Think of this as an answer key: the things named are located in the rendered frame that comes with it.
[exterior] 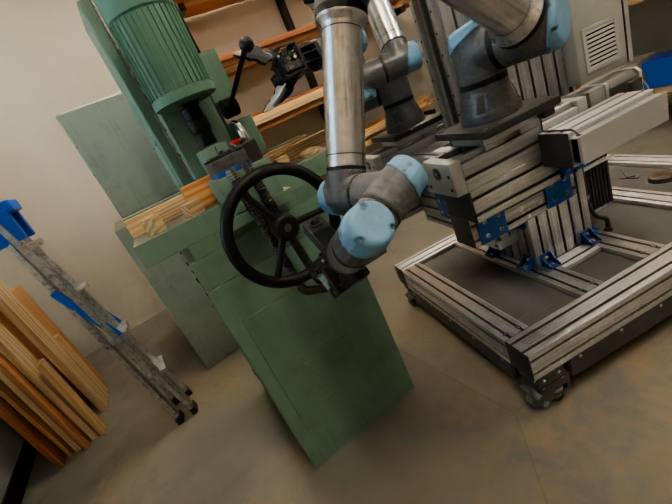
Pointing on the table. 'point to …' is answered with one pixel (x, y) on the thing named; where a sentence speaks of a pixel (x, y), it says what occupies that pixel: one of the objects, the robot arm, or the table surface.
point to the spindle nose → (198, 123)
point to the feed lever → (236, 81)
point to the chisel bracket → (211, 153)
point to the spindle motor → (158, 51)
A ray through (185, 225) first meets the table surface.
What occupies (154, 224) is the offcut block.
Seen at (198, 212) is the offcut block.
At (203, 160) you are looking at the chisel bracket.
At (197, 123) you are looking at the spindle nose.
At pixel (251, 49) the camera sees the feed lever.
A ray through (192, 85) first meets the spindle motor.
